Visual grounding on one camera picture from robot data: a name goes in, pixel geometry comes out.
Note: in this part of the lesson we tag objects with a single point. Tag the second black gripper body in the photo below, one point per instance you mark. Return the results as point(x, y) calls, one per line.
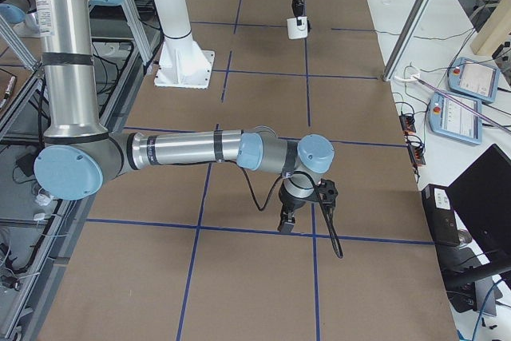
point(288, 203)

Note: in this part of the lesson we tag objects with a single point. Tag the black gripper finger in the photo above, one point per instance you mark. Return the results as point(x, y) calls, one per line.
point(294, 6)
point(299, 7)

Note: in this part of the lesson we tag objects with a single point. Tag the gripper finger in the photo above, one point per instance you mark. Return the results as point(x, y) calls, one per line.
point(287, 222)

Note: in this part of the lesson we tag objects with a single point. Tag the white smiley mug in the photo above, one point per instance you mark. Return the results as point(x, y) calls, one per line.
point(297, 27)

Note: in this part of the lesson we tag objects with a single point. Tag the black box device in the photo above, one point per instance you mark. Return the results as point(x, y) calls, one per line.
point(440, 215)

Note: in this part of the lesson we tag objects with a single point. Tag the near teach pendant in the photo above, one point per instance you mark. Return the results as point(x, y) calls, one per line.
point(450, 120)

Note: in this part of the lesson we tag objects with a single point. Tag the teach pendant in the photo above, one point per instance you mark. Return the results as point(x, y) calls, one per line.
point(472, 78)
point(450, 120)

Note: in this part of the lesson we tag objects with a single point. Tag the far teach pendant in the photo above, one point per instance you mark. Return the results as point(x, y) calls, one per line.
point(472, 78)

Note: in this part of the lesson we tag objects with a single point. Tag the black laptop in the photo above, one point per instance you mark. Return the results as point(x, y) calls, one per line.
point(481, 198)

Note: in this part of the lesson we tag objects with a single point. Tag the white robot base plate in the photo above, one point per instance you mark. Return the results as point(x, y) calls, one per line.
point(183, 64)

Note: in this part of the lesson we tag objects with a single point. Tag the grey aluminium post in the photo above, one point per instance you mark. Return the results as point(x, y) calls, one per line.
point(408, 30)

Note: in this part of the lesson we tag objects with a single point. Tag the aluminium frame rail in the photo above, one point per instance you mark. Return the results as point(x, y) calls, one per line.
point(61, 142)

